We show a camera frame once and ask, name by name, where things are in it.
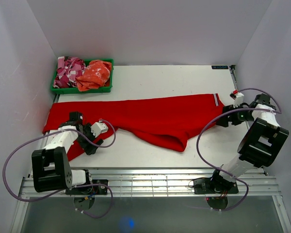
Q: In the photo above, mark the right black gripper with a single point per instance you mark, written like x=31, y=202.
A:
x=223, y=120

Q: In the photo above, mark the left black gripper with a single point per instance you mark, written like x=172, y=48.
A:
x=88, y=148

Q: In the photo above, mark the red trousers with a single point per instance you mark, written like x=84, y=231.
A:
x=164, y=122

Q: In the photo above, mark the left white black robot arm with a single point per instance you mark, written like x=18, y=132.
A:
x=50, y=165

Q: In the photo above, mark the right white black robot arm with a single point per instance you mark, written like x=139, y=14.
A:
x=259, y=147

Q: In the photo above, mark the green plastic tray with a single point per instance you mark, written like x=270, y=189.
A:
x=105, y=89

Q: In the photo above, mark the orange crumpled garment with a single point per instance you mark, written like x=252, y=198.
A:
x=95, y=75

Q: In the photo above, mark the pink patterned garment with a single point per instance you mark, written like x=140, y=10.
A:
x=68, y=69

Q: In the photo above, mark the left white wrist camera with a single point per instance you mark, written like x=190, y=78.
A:
x=98, y=128

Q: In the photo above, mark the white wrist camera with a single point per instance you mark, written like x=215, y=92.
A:
x=98, y=128
x=238, y=98

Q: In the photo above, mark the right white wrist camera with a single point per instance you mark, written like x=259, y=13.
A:
x=238, y=98

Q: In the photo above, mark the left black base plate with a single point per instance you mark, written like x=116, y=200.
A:
x=96, y=190

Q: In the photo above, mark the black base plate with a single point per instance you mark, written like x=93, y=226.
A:
x=96, y=190
x=203, y=188

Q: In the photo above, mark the aluminium frame rail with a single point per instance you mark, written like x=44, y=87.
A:
x=177, y=182

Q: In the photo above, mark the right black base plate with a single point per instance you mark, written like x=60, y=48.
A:
x=203, y=188

